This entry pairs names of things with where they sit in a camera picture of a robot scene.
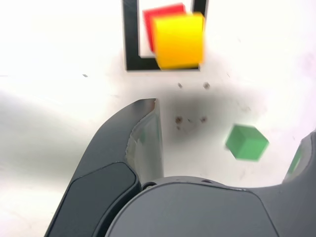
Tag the red cube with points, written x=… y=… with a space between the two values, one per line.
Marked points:
x=149 y=27

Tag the black tape square outline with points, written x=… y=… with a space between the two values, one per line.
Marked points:
x=130 y=37

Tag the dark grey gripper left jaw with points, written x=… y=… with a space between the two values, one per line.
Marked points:
x=103 y=153

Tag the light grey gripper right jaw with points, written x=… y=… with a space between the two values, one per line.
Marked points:
x=197 y=212

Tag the yellow cube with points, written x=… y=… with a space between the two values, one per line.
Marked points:
x=180 y=42

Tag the green cube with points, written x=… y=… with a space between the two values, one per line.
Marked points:
x=244 y=145

